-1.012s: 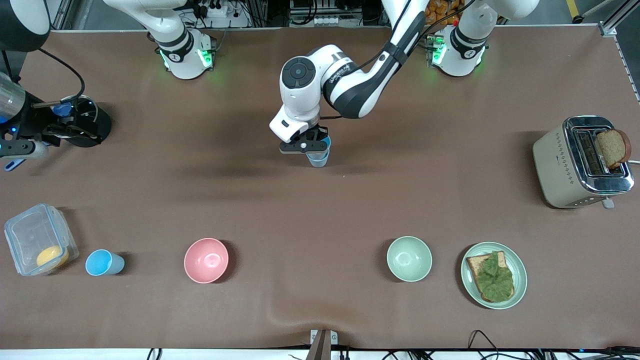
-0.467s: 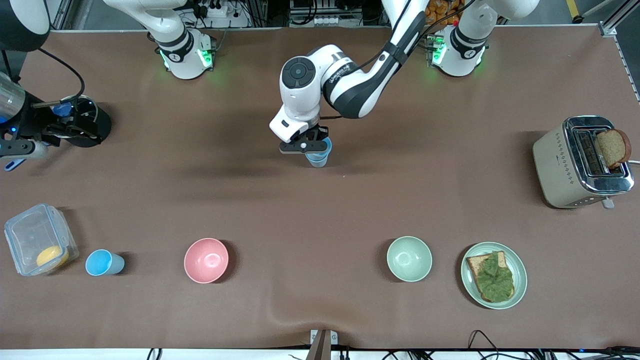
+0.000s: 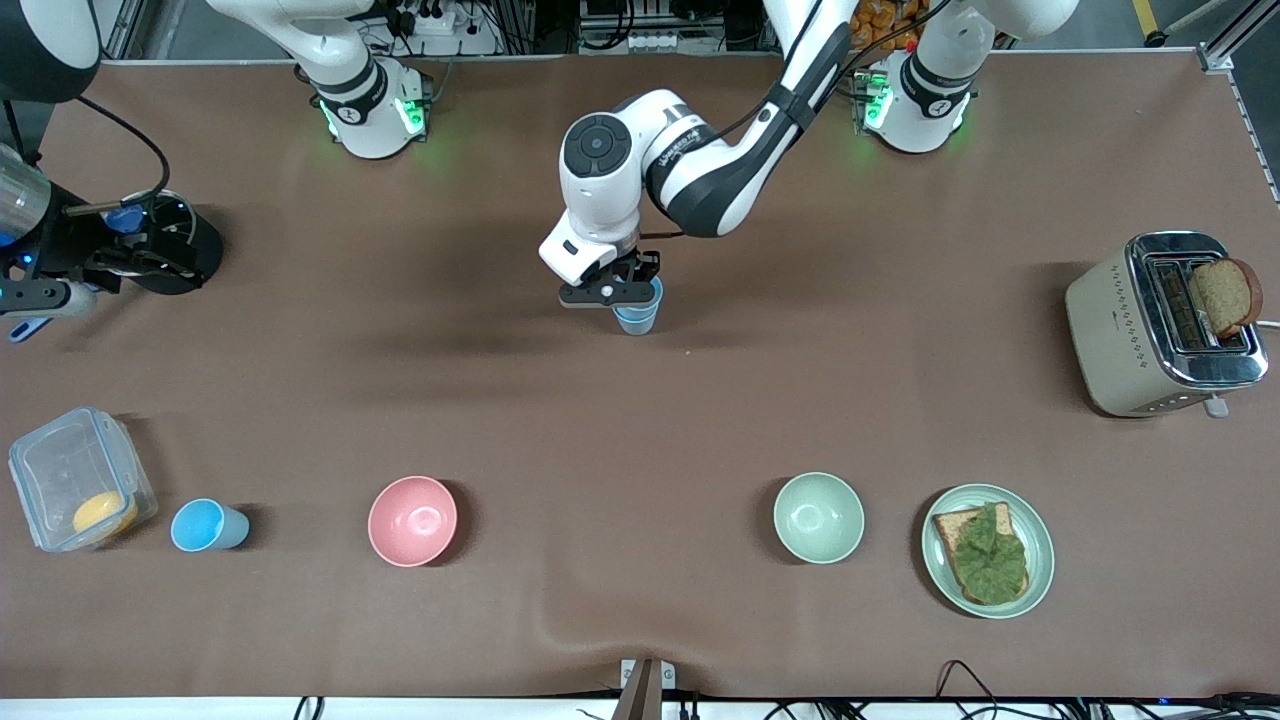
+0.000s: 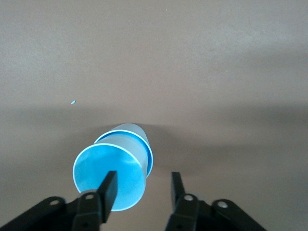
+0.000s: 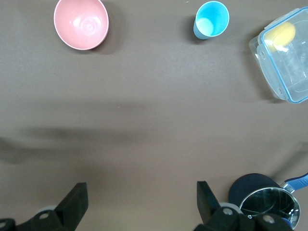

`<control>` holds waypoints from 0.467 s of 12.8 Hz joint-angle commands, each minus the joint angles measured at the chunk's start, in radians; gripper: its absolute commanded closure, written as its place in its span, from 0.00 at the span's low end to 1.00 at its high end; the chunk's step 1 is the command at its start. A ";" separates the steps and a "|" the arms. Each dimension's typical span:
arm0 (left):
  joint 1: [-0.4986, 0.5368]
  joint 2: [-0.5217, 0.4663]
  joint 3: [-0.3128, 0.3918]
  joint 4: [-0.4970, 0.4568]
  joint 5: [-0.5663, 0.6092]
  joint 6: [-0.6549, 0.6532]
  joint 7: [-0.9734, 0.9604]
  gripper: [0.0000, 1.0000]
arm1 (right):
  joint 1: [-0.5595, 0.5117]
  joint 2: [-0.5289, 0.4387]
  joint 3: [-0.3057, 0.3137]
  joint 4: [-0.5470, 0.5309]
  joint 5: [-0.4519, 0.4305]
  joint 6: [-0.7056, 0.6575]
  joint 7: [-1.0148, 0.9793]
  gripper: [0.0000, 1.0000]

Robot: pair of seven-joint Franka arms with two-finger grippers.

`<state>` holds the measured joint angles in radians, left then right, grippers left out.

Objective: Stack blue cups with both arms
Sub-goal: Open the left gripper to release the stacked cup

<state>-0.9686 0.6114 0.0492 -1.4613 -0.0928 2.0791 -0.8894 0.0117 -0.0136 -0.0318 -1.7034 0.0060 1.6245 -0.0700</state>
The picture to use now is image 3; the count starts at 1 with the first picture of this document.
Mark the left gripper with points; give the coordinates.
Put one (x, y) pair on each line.
(634, 268)

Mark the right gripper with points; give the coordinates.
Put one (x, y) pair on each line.
(68, 248)

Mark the blue cup with white filling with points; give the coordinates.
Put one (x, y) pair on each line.
(635, 320)

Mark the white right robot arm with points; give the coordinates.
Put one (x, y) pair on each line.
(365, 120)

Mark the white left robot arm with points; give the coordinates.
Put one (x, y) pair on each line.
(700, 170)

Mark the glass lid with blue knob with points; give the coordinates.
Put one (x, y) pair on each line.
(165, 215)

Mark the brown table cover mat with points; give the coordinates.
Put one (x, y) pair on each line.
(640, 450)

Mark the clear plastic food container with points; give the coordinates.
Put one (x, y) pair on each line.
(60, 470)

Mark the small white power strip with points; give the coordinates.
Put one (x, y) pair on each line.
(652, 40)

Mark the yellow round food piece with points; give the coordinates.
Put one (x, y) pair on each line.
(103, 512)

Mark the white power strip with plugs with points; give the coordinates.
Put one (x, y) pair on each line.
(440, 25)

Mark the pale green bowl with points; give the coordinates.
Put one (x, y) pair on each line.
(818, 517)

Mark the pink bowl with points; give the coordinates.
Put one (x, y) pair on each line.
(412, 520)

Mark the bag of orange buns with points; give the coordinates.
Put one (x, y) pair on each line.
(885, 28)

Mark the brown bread slice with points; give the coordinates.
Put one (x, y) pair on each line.
(950, 525)

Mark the pale green plate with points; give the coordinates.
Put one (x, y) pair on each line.
(943, 578)

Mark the green lettuce leaf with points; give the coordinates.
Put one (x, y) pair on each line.
(990, 560)

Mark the beige chrome toaster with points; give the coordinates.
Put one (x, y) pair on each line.
(1120, 330)

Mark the dark toasted bread slice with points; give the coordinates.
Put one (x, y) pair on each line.
(1225, 295)

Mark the aluminium frame profile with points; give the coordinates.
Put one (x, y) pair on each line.
(1240, 35)
(130, 30)

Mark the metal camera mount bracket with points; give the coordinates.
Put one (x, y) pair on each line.
(647, 690)

